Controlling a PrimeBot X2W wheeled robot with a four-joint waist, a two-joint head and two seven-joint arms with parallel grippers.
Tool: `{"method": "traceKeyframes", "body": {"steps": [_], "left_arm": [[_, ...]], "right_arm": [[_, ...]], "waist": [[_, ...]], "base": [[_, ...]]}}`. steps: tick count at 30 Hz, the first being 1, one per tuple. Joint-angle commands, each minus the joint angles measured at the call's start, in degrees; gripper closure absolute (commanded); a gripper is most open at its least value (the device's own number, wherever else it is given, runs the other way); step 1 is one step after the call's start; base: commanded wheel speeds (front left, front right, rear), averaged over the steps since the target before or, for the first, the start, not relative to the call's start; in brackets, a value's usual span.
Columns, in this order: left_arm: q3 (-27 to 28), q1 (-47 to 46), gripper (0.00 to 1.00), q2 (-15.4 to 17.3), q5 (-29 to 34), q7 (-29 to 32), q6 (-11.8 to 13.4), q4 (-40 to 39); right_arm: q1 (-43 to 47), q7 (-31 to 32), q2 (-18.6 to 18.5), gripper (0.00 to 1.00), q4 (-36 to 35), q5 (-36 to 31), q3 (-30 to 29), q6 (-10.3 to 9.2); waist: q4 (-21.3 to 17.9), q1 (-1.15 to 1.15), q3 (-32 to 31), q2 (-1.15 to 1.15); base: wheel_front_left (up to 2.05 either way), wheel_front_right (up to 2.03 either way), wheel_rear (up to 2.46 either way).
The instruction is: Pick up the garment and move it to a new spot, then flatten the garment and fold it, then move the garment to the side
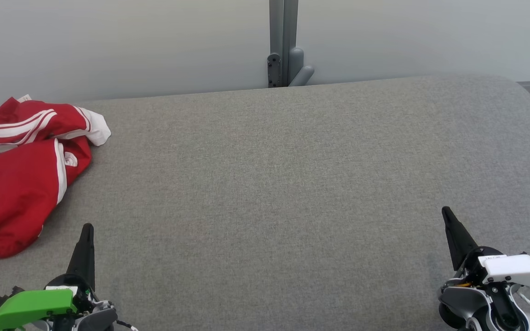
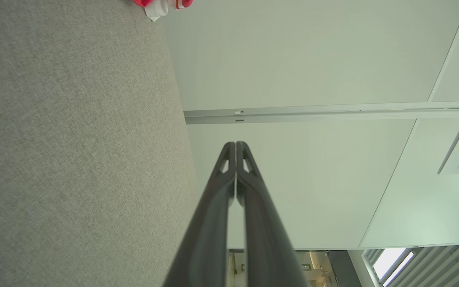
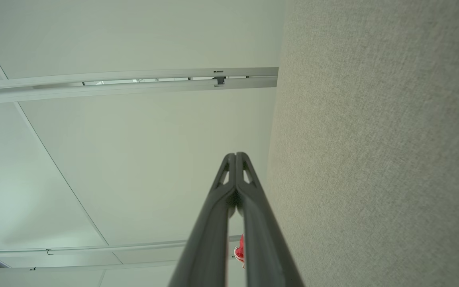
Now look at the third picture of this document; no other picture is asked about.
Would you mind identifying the red garment with white hem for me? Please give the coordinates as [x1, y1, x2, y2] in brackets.
[233, 234, 246, 268]

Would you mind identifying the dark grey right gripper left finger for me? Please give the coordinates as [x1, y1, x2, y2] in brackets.
[168, 152, 237, 287]

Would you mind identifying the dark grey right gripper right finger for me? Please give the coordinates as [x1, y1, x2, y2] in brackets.
[236, 152, 305, 287]

